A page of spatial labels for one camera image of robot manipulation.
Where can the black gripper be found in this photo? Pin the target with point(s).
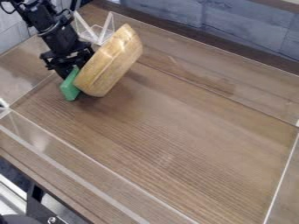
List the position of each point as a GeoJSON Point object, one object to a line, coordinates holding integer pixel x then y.
{"type": "Point", "coordinates": [68, 51]}

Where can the clear acrylic corner bracket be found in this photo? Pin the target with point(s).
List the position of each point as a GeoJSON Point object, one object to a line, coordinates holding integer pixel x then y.
{"type": "Point", "coordinates": [93, 33]}

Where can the wooden bowl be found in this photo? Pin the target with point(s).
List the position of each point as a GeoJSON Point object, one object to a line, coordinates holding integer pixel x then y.
{"type": "Point", "coordinates": [109, 63]}

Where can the black table frame bracket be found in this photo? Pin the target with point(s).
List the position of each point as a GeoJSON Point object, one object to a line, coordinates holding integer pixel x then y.
{"type": "Point", "coordinates": [36, 210]}

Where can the clear acrylic tray walls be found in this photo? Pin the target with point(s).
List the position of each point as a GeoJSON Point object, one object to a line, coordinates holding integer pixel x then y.
{"type": "Point", "coordinates": [190, 144]}

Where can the green rectangular stick block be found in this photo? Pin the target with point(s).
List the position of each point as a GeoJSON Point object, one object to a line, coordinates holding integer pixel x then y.
{"type": "Point", "coordinates": [68, 89]}

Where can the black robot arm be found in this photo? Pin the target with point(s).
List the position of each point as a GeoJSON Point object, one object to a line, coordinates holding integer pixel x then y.
{"type": "Point", "coordinates": [37, 13]}

